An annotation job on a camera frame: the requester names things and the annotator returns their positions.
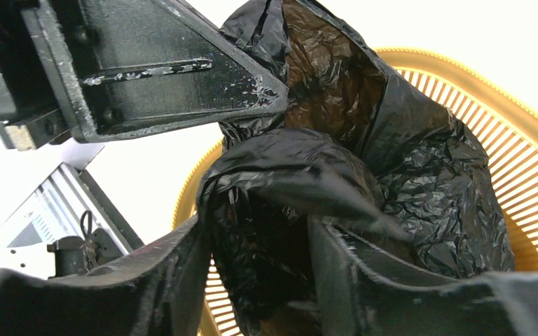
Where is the yellow ribbed trash bin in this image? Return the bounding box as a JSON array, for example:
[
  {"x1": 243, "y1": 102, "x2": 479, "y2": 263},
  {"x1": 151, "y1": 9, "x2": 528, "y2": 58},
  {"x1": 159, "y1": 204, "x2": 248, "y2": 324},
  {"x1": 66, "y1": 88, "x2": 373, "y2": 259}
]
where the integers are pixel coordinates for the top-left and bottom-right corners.
[{"x1": 171, "y1": 48, "x2": 538, "y2": 336}]

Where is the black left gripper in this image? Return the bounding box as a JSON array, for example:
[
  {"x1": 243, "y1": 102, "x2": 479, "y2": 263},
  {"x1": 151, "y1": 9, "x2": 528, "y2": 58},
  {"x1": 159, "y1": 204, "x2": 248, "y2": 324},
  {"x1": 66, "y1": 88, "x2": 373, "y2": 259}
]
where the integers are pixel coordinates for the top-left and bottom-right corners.
[{"x1": 0, "y1": 1, "x2": 83, "y2": 151}]

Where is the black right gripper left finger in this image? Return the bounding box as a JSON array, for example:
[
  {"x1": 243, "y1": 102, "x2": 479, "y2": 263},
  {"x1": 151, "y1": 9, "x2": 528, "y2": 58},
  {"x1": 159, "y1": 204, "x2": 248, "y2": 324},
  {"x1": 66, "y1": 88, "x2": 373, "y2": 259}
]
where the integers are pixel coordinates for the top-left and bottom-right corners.
[{"x1": 0, "y1": 217, "x2": 210, "y2": 335}]

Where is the grey slotted cable duct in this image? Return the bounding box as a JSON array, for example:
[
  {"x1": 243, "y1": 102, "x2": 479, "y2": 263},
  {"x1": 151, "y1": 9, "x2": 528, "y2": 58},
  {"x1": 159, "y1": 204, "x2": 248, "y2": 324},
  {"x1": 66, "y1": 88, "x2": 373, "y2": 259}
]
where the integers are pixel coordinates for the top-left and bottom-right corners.
[{"x1": 0, "y1": 164, "x2": 144, "y2": 279}]

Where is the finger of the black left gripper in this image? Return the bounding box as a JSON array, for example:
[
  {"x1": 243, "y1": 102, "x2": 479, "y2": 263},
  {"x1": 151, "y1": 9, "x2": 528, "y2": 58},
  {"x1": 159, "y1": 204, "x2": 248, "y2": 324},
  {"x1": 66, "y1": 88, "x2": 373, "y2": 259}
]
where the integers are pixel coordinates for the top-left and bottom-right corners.
[{"x1": 21, "y1": 1, "x2": 287, "y2": 143}]

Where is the black plastic trash bag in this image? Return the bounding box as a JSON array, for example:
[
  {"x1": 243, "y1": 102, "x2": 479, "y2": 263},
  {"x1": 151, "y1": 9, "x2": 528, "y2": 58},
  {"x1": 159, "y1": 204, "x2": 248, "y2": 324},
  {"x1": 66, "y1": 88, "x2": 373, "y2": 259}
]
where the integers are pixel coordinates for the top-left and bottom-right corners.
[{"x1": 196, "y1": 1, "x2": 516, "y2": 335}]

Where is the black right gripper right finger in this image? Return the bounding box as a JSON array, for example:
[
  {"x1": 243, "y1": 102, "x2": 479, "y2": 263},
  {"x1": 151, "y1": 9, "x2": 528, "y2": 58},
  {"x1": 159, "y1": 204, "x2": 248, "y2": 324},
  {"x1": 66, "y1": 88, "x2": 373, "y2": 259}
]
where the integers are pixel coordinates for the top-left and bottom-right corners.
[{"x1": 308, "y1": 218, "x2": 538, "y2": 335}]

